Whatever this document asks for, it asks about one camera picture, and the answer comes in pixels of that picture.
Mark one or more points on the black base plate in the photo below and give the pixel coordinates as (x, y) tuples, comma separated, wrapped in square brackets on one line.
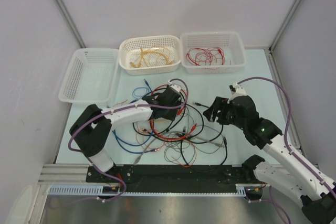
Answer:
[(176, 179)]

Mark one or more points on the right white plastic basket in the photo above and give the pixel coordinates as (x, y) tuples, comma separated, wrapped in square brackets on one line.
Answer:
[(212, 52)]

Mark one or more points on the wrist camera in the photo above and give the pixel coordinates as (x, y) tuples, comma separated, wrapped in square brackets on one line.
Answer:
[(237, 91), (174, 88)]

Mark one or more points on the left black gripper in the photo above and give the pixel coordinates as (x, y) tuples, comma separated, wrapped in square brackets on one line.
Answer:
[(170, 115)]

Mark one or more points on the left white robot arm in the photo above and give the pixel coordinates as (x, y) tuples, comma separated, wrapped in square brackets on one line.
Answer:
[(92, 128)]

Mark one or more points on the aluminium frame post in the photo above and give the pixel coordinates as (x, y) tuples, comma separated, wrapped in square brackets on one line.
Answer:
[(285, 23), (70, 22)]

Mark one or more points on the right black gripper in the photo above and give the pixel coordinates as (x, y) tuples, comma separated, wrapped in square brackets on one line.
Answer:
[(220, 104)]

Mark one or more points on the aluminium frame post left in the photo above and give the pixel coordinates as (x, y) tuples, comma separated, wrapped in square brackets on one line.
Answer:
[(70, 22)]

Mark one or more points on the middle white plastic basket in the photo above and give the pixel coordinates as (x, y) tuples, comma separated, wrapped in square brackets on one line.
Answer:
[(150, 55)]

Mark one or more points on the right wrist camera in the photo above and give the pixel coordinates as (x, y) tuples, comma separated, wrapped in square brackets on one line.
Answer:
[(237, 91)]

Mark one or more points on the aluminium frame post right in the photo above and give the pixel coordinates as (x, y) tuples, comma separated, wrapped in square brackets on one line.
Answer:
[(285, 23)]

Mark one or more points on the left white plastic basket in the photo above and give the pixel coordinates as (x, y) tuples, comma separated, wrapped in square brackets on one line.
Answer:
[(90, 76)]

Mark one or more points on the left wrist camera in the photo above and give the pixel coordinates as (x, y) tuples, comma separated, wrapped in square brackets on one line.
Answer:
[(174, 88)]

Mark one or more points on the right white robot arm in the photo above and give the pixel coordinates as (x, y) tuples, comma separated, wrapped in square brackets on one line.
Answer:
[(299, 180)]

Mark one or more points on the white plastic basket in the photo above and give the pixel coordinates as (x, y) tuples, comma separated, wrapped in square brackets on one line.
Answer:
[(150, 55), (90, 76), (212, 52)]

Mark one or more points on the white slotted cable duct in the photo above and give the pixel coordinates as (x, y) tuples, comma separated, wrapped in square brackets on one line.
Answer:
[(84, 190)]

